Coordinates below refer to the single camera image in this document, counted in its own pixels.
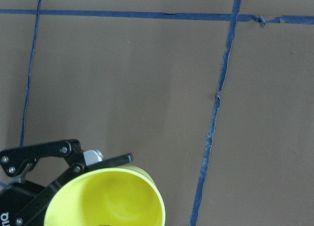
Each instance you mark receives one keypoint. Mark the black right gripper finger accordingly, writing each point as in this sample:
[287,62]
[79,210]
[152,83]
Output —
[26,202]

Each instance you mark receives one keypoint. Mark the yellow plastic cup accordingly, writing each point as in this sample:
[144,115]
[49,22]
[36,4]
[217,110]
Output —
[121,196]

